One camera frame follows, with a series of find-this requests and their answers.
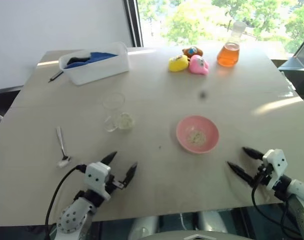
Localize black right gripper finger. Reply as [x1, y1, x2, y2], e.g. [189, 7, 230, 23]
[242, 146, 265, 161]
[226, 161, 256, 186]

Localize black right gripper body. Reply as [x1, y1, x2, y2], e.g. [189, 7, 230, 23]
[253, 159, 274, 187]

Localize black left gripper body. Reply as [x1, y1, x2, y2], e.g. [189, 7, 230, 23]
[105, 174, 126, 195]

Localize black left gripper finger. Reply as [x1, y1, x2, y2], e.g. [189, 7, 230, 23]
[121, 161, 139, 189]
[100, 151, 118, 167]

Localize small clear glass cup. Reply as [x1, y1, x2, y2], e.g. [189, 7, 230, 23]
[103, 112, 136, 133]

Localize food residue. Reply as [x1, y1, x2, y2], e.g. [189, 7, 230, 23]
[186, 130, 207, 146]

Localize metal spoon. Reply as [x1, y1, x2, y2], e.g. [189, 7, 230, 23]
[55, 126, 73, 169]

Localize pink bowl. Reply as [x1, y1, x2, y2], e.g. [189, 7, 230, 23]
[175, 114, 220, 154]

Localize silver rounded robot body shapes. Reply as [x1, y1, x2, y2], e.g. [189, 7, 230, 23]
[130, 210, 253, 240]

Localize white plastic bin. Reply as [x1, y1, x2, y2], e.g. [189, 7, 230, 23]
[58, 41, 130, 87]

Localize dark pen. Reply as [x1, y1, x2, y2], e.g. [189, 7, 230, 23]
[47, 70, 65, 84]

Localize glass flask with orange liquid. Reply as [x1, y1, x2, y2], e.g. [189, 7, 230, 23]
[216, 21, 247, 68]

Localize blue cloth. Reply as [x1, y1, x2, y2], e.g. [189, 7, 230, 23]
[66, 51, 118, 69]

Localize pink plush toy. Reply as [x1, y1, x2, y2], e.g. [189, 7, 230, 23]
[187, 54, 210, 75]

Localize yellow plush toy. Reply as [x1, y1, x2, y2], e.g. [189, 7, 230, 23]
[168, 54, 189, 73]

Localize brown plush toy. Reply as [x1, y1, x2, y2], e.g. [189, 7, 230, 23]
[182, 46, 204, 59]

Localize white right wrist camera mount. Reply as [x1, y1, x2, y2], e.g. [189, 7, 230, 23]
[262, 148, 289, 190]

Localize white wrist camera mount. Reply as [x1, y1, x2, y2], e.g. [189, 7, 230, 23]
[262, 148, 289, 190]
[84, 161, 113, 201]

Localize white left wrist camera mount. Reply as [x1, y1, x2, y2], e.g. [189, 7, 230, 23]
[84, 161, 113, 201]

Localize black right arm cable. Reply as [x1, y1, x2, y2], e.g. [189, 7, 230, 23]
[251, 169, 302, 237]

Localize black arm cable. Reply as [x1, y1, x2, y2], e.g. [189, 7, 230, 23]
[251, 169, 302, 237]
[44, 163, 87, 240]

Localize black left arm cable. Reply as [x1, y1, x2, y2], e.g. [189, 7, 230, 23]
[44, 163, 87, 240]

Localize black window frame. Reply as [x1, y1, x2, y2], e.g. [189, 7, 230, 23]
[123, 0, 145, 48]

